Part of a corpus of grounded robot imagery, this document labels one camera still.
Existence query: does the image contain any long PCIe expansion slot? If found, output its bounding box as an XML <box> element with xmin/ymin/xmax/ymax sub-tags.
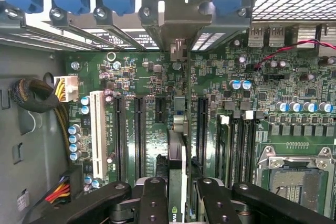
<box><xmin>133</xmin><ymin>96</ymin><xmax>147</xmax><ymax>184</ymax></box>
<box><xmin>196</xmin><ymin>97</ymin><xmax>210</xmax><ymax>170</ymax></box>
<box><xmin>113</xmin><ymin>94</ymin><xmax>127</xmax><ymax>183</ymax></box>

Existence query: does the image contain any CPU socket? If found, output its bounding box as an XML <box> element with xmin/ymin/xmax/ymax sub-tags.
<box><xmin>255</xmin><ymin>144</ymin><xmax>336</xmax><ymax>219</ymax></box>

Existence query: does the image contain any white PCI expansion slot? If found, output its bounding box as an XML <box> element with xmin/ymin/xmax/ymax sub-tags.
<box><xmin>89</xmin><ymin>90</ymin><xmax>109</xmax><ymax>180</ymax></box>

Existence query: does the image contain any short black expansion slot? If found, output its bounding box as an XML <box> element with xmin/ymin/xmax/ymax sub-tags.
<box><xmin>154</xmin><ymin>96</ymin><xmax>167</xmax><ymax>123</ymax></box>

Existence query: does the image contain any green motherboard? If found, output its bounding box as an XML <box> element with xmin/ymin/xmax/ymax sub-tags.
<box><xmin>62</xmin><ymin>24</ymin><xmax>336</xmax><ymax>224</ymax></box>

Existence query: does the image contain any black open PC case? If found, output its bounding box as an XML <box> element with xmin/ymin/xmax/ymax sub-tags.
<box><xmin>0</xmin><ymin>0</ymin><xmax>336</xmax><ymax>224</ymax></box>

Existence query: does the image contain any white power connector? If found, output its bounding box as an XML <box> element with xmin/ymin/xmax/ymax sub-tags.
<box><xmin>53</xmin><ymin>75</ymin><xmax>80</xmax><ymax>103</ymax></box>

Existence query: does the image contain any metal slot cover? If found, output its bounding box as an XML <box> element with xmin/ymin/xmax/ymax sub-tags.
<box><xmin>140</xmin><ymin>6</ymin><xmax>165</xmax><ymax>51</ymax></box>
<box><xmin>0</xmin><ymin>31</ymin><xmax>91</xmax><ymax>52</ymax></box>

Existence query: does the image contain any silver USB port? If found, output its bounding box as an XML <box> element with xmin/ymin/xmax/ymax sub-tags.
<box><xmin>247</xmin><ymin>26</ymin><xmax>265</xmax><ymax>48</ymax></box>
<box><xmin>268</xmin><ymin>26</ymin><xmax>286</xmax><ymax>48</ymax></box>

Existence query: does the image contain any silver network port block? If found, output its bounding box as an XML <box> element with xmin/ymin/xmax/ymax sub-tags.
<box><xmin>296</xmin><ymin>25</ymin><xmax>319</xmax><ymax>49</ymax></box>

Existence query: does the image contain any coloured power wire bundle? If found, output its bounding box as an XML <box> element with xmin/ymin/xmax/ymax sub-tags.
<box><xmin>44</xmin><ymin>165</ymin><xmax>83</xmax><ymax>204</ymax></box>

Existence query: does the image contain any red black twisted wire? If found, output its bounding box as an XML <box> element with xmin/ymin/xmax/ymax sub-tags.
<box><xmin>253</xmin><ymin>39</ymin><xmax>336</xmax><ymax>72</ymax></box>

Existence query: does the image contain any black sleeved power cable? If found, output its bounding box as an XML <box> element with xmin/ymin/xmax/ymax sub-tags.
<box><xmin>9</xmin><ymin>77</ymin><xmax>71</xmax><ymax>158</ymax></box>

